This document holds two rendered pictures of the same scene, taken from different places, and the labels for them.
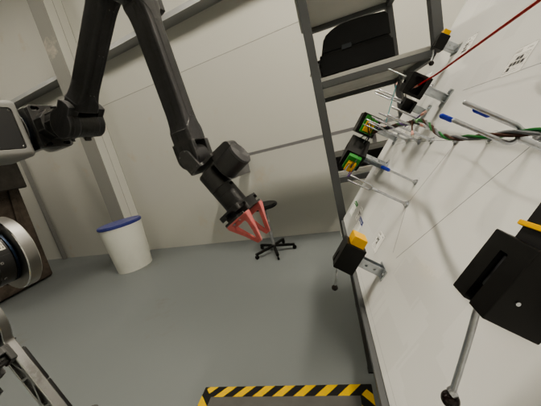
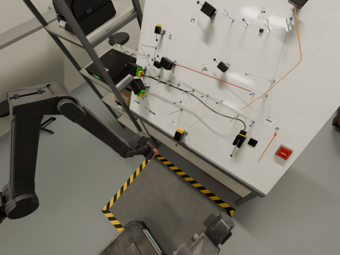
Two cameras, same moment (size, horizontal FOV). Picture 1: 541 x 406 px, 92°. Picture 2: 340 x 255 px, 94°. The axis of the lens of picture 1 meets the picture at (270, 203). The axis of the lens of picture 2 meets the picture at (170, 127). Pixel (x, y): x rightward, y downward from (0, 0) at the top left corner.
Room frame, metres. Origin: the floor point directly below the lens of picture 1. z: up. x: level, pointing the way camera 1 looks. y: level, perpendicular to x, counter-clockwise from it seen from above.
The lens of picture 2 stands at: (0.22, 0.30, 1.92)
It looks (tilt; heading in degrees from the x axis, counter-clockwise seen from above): 57 degrees down; 309
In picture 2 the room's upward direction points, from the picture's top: 17 degrees counter-clockwise
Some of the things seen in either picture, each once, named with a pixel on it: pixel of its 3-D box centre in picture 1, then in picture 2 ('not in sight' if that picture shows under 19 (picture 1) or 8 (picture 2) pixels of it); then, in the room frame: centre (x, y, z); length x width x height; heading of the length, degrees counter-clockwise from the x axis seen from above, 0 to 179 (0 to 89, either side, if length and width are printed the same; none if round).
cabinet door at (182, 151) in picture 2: not in sight; (164, 136); (0.76, -0.25, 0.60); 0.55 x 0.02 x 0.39; 166
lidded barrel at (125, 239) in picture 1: (127, 244); not in sight; (3.79, 2.22, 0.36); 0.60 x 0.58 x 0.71; 157
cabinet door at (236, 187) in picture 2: not in sight; (216, 171); (0.23, -0.11, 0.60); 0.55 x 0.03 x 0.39; 166
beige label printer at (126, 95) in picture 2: not in sight; (130, 94); (1.26, -0.51, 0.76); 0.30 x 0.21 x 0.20; 79
